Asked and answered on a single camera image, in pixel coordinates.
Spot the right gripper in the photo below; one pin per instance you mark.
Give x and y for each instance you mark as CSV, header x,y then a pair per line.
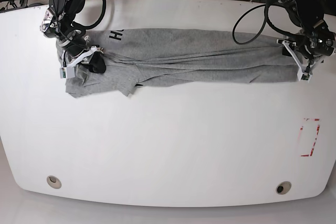
x,y
80,44

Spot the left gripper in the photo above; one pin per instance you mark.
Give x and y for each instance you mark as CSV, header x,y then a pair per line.
x,y
322,44

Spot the grey Hugging Face T-shirt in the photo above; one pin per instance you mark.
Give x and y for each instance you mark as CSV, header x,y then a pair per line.
x,y
136,58

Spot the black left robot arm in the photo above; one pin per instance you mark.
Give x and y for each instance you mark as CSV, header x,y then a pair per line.
x,y
305,14

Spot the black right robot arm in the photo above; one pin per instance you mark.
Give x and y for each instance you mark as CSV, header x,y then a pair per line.
x,y
59,22

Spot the red tape rectangle marking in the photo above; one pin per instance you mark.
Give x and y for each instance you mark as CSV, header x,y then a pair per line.
x,y
308,135

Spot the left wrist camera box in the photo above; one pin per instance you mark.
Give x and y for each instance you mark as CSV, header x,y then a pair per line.
x,y
303,76

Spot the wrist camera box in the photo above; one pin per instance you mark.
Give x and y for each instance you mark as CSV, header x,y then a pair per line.
x,y
67,72
303,76

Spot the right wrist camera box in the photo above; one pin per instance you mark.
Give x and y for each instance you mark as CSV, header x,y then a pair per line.
x,y
67,72

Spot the left table cable grommet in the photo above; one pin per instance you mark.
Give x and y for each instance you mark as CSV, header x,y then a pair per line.
x,y
53,182

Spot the table cable grommet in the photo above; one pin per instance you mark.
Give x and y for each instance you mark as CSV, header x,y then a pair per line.
x,y
53,182
283,188

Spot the right table cable grommet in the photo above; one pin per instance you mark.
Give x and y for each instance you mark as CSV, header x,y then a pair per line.
x,y
283,188

